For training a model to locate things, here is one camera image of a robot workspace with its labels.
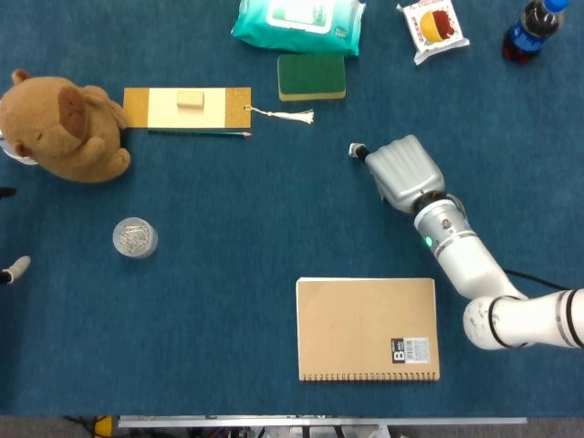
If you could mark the green pencil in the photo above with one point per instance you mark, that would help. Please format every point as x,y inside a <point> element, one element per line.
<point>196,133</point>

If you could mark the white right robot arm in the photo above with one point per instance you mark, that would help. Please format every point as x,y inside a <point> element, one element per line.
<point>465,264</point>

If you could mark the aluminium frame rail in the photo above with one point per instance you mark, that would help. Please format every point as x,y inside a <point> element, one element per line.
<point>319,421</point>

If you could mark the teal wet wipes pack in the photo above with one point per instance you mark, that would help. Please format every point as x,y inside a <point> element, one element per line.
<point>296,27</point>

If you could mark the clear jar of paper clips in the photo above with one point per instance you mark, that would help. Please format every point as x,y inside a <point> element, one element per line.
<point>134,238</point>

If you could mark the cola bottle with blue label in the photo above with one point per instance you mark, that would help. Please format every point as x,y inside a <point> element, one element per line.
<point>529,32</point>

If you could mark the orange bookmark with white tassel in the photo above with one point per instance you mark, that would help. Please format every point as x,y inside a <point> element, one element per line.
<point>159,111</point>

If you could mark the brown capybara plush toy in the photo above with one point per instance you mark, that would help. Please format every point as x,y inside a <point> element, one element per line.
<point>50,132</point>

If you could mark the white snack packet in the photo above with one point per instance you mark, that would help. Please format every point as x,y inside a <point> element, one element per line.
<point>433,29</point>

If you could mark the pale yellow eraser block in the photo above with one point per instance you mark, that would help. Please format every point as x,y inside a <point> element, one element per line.
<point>190,99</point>

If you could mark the white die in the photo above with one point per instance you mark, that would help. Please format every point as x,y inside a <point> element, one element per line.
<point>352,150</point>

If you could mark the green and yellow sponge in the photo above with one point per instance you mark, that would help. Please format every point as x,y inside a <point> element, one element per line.
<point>311,75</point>

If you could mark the yellow plastic part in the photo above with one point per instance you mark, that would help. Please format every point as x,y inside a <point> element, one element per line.
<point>104,426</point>

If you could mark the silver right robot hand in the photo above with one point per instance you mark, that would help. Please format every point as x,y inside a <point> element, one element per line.
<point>406,173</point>

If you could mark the kraft spiral notebook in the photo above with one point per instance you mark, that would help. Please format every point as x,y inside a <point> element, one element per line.
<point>365,324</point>

